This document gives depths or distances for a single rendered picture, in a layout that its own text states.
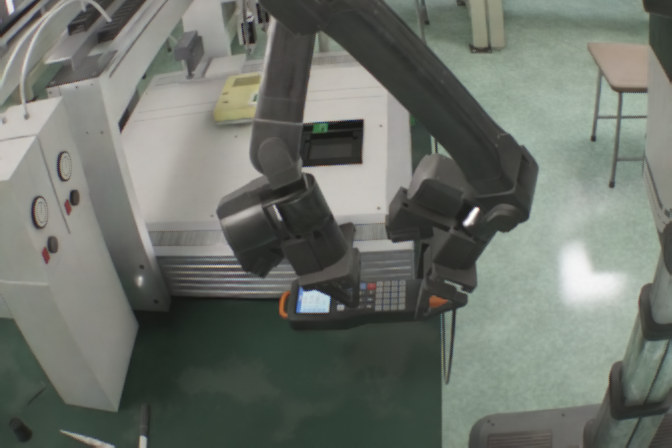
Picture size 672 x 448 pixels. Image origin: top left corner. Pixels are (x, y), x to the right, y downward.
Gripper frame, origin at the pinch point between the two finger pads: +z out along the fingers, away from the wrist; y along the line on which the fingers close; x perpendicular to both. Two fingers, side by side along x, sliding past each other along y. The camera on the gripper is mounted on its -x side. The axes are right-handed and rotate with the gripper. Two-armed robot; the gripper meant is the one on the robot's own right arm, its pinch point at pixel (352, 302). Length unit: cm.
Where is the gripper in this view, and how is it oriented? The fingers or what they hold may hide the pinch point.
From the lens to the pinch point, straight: 100.9
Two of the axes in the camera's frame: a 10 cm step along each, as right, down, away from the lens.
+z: 3.5, 7.7, 5.3
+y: -0.5, 5.9, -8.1
